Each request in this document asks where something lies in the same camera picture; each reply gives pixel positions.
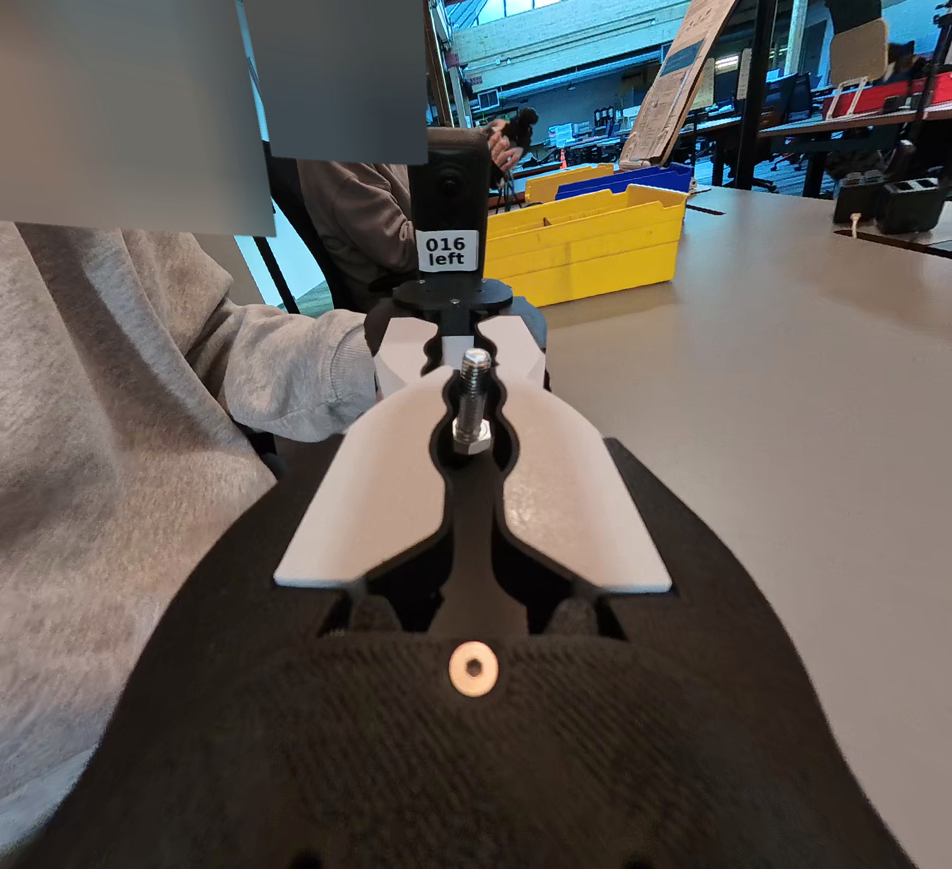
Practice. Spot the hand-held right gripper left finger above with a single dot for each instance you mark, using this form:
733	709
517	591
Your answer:
357	512

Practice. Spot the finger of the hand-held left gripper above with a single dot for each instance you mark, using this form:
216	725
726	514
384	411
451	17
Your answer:
398	359
517	348

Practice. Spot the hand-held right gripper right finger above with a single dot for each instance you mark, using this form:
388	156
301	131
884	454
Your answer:
580	512

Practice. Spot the silver hex bolt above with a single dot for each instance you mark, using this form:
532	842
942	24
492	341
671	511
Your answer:
472	400

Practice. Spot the yellow bin with divider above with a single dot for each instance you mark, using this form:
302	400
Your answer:
595	259

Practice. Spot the person's left forearm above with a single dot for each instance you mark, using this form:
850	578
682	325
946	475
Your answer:
297	370

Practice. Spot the grey desk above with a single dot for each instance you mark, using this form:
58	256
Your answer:
781	400

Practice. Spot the yellow plastic bin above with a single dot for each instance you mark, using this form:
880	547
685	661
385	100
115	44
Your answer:
558	186

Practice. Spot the black office chair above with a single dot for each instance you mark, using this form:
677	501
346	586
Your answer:
294	214

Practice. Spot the blue plastic bin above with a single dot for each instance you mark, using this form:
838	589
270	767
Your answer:
639	178

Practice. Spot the wooden document stand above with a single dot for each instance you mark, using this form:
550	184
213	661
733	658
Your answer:
684	65

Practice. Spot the person's grey sweatshirt torso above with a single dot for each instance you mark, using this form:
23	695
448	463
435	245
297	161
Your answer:
89	437

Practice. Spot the black charging dock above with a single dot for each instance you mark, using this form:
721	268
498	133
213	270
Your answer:
911	203

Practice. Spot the red bin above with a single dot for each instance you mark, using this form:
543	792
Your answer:
907	95

